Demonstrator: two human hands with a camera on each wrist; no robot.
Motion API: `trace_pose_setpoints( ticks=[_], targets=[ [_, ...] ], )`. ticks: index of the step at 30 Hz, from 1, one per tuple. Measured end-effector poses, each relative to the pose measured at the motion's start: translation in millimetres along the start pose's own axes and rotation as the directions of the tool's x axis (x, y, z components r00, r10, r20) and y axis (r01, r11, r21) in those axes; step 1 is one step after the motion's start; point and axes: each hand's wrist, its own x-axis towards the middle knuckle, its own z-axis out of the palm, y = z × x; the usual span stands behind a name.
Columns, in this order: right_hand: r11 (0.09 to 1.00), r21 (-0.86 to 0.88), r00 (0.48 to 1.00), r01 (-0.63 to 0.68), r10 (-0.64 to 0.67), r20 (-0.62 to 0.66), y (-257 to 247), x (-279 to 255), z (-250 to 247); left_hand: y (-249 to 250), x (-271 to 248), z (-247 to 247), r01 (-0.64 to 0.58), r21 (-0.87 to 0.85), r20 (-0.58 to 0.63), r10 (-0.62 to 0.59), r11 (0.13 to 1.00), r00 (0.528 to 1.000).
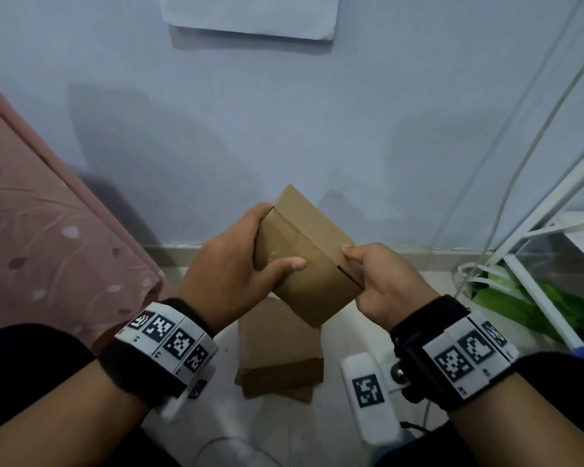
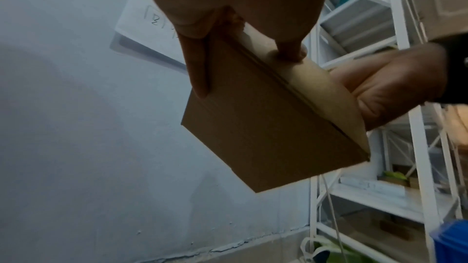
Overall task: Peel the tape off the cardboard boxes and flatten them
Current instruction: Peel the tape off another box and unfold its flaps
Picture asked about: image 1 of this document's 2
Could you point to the person's right hand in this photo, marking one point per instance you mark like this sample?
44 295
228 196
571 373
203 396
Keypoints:
394 286

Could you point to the person's left hand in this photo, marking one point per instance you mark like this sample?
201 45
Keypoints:
224 277

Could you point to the person's right forearm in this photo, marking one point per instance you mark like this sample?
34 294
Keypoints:
525 432

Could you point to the person's left forearm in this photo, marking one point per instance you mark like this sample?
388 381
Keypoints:
63 423

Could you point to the person's right blue shoe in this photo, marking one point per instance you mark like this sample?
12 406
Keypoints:
409 438

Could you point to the left wrist marker band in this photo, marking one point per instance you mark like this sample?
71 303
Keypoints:
165 335

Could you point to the wrist marker band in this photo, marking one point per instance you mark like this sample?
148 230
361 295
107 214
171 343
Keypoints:
462 355
165 335

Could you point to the right wrist marker band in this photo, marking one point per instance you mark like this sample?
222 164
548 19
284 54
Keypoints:
462 355

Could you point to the green plastic bag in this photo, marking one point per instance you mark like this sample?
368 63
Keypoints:
501 301

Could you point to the white metal rack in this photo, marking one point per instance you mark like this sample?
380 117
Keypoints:
542 301

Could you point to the pink floral bedsheet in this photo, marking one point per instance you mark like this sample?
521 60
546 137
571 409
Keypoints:
39 248

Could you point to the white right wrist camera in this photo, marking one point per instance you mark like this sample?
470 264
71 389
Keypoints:
374 423

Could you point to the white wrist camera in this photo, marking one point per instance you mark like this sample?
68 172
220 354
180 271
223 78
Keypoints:
172 410
374 423

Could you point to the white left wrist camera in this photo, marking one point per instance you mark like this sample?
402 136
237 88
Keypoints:
172 410

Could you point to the white paper wall note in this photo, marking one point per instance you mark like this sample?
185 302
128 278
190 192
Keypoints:
253 14

